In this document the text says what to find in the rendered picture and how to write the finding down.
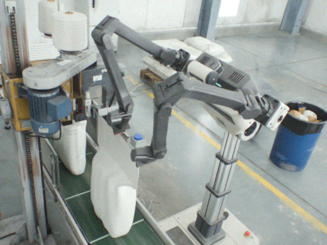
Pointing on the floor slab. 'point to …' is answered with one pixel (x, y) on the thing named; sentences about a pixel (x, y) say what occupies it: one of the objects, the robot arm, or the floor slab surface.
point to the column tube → (25, 183)
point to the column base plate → (21, 233)
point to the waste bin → (297, 137)
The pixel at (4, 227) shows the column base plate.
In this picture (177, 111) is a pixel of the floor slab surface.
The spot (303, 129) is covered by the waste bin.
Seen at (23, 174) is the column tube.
